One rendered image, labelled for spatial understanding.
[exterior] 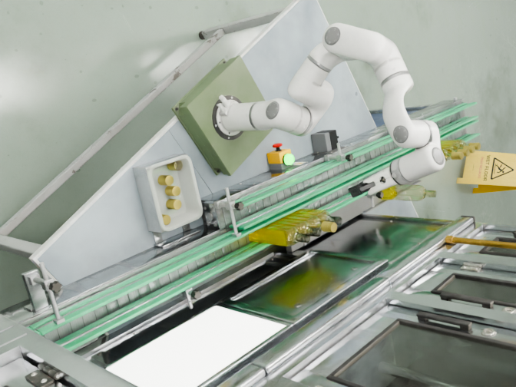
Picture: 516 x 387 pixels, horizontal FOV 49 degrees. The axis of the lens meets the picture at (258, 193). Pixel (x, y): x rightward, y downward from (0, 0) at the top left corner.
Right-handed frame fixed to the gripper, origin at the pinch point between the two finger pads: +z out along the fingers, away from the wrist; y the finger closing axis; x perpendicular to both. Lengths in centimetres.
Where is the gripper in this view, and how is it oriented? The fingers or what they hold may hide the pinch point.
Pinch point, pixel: (360, 188)
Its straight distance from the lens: 174.5
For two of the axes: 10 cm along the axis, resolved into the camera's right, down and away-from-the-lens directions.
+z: -5.8, 2.9, 7.6
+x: -4.2, -9.1, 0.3
